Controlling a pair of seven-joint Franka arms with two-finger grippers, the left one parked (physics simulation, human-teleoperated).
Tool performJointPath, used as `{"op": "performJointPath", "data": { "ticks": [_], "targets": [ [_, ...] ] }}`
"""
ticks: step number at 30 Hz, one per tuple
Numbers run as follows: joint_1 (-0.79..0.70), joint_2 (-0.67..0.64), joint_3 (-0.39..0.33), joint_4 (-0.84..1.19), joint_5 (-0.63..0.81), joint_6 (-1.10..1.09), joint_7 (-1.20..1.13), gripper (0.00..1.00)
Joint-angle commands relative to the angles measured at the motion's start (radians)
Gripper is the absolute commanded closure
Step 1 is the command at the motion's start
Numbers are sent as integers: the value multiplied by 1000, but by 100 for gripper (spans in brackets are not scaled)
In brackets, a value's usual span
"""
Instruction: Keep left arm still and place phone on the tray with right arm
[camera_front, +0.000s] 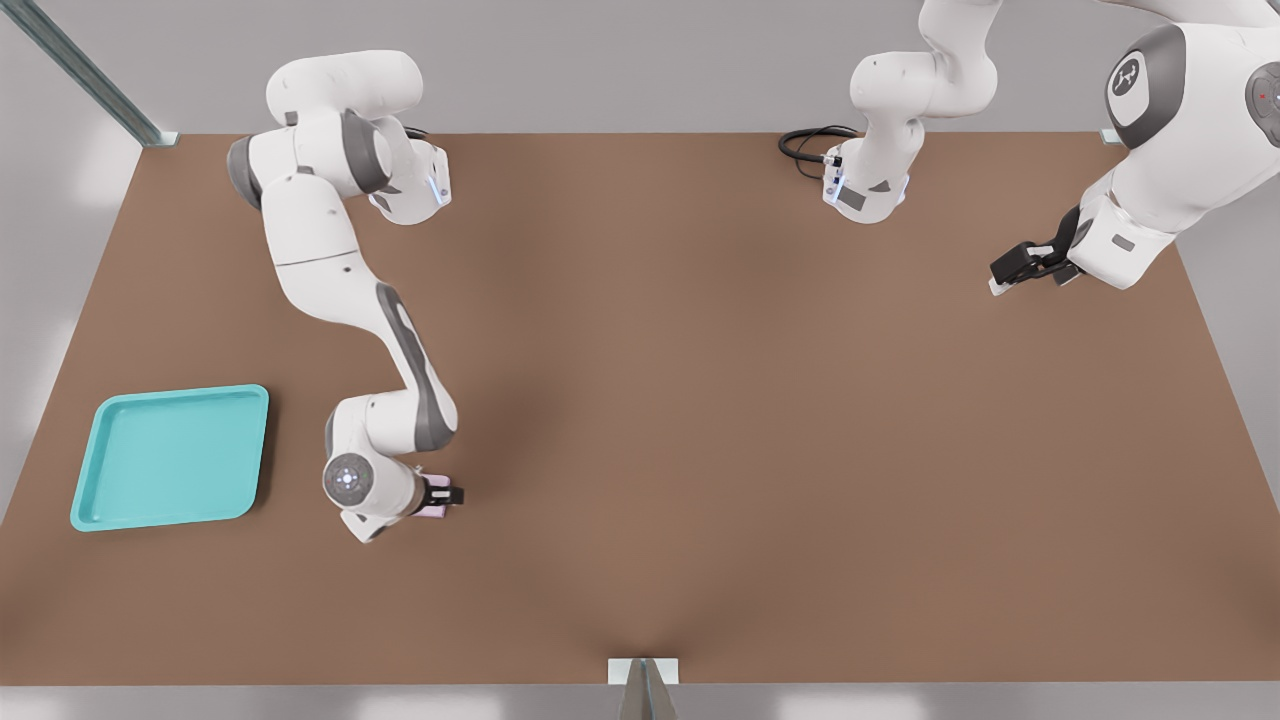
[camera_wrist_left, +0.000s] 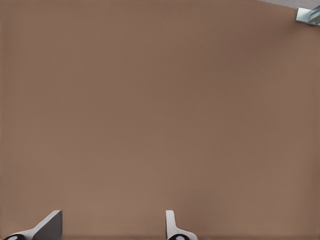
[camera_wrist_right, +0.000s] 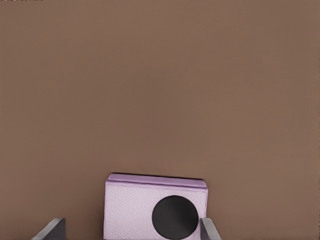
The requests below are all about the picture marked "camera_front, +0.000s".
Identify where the black cable loop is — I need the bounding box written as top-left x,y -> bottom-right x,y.
778,125 -> 862,181

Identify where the pale blue-green tray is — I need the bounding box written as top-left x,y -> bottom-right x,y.
70,384 -> 271,533

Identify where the pale lilac phone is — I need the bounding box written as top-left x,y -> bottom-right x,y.
415,475 -> 457,520

